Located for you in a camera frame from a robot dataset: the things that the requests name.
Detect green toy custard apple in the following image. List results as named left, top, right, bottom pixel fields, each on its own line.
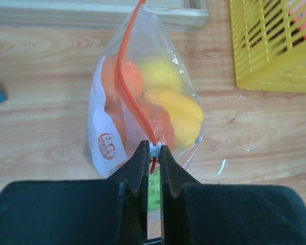
left=148, top=169, right=160, bottom=212

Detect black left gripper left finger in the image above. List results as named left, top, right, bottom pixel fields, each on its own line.
left=0, top=141, right=149, bottom=244

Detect yellow plastic shopping basket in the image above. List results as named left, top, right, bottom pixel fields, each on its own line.
left=229, top=0, right=306, bottom=93

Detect yellow toy lemon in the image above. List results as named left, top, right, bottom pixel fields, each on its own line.
left=139, top=56, right=183, bottom=92

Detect pink toy watermelon slice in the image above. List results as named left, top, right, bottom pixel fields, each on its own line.
left=288, top=0, right=306, bottom=39

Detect wooden clothes rack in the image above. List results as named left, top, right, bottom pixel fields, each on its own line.
left=0, top=0, right=209, bottom=31

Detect orange toy pumpkin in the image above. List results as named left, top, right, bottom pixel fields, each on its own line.
left=104, top=99, right=175, bottom=169

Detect yellow toy bell pepper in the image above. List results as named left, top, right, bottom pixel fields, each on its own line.
left=144, top=88, right=204, bottom=150

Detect clear zip top bag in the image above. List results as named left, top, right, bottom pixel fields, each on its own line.
left=84, top=0, right=205, bottom=212

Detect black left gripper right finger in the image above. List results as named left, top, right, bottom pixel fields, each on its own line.
left=159, top=146, right=306, bottom=244

